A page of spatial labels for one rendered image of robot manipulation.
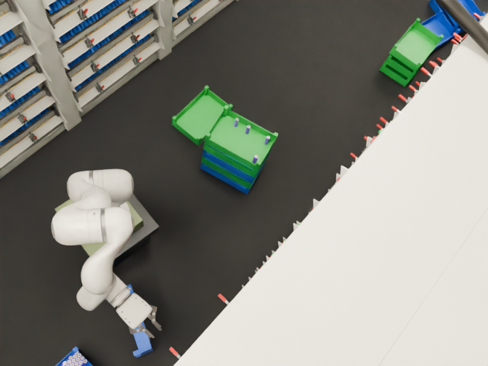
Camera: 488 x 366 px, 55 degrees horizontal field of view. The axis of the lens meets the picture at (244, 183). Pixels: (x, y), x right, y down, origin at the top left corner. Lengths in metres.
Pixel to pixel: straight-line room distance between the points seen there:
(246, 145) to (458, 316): 1.76
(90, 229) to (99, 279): 0.15
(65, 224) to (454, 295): 1.02
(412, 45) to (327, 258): 2.68
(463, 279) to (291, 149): 2.10
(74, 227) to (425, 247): 0.97
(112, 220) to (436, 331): 0.94
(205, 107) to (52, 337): 1.46
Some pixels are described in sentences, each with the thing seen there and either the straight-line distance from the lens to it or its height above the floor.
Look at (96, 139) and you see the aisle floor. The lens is 2.73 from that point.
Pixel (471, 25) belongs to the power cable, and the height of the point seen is 1.81.
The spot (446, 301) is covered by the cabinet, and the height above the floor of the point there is 1.78.
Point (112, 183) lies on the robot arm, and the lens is 1.75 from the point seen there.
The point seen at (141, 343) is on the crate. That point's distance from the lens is 2.22.
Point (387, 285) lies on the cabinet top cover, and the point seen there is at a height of 1.78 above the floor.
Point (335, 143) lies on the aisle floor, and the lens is 2.88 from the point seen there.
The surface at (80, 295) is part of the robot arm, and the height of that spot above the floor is 0.70.
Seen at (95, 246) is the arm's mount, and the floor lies 0.37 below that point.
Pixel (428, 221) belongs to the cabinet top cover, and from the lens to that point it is 0.77.
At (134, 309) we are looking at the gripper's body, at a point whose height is 0.60.
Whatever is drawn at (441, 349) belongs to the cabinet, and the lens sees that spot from 0.73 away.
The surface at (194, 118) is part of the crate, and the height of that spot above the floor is 0.00.
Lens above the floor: 2.41
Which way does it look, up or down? 66 degrees down
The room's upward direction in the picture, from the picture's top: 22 degrees clockwise
